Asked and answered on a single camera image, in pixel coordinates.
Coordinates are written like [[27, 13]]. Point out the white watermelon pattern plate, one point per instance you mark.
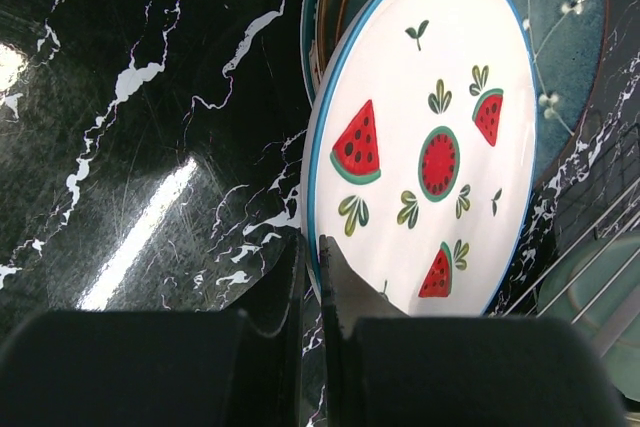
[[420, 151]]

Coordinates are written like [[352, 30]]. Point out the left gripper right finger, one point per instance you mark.
[[388, 369]]

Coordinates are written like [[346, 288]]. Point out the mint green flower plate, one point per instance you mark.
[[595, 298]]

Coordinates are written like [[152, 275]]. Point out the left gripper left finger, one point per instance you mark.
[[240, 366]]

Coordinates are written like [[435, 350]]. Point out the metal wire dish rack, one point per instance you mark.
[[581, 255]]

